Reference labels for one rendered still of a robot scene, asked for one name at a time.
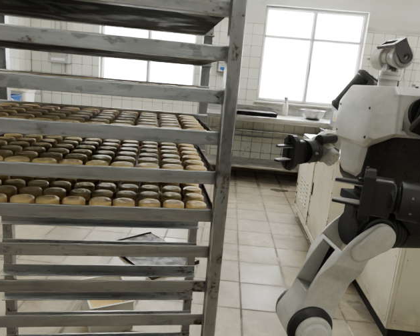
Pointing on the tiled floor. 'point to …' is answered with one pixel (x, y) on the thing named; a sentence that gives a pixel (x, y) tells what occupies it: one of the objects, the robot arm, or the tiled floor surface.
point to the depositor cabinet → (318, 196)
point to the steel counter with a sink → (295, 117)
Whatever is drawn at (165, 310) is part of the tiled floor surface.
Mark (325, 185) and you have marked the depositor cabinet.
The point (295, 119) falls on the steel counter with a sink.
